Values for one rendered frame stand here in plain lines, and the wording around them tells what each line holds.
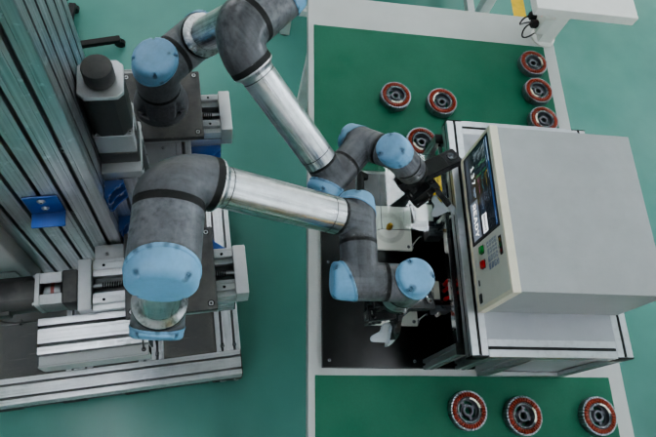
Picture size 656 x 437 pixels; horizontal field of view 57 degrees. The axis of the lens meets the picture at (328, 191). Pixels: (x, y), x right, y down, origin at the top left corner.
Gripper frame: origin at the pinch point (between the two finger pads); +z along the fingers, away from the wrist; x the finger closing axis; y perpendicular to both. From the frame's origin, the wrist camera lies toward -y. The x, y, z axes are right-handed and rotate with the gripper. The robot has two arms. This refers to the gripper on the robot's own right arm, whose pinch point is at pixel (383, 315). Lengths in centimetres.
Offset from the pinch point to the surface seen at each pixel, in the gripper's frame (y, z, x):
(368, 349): -4.9, 38.3, 2.4
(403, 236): -23, 37, -32
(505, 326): -32.5, 3.8, 5.8
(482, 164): -31.2, -9.8, -33.7
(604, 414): -75, 39, 31
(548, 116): -90, 38, -74
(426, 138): -39, 39, -68
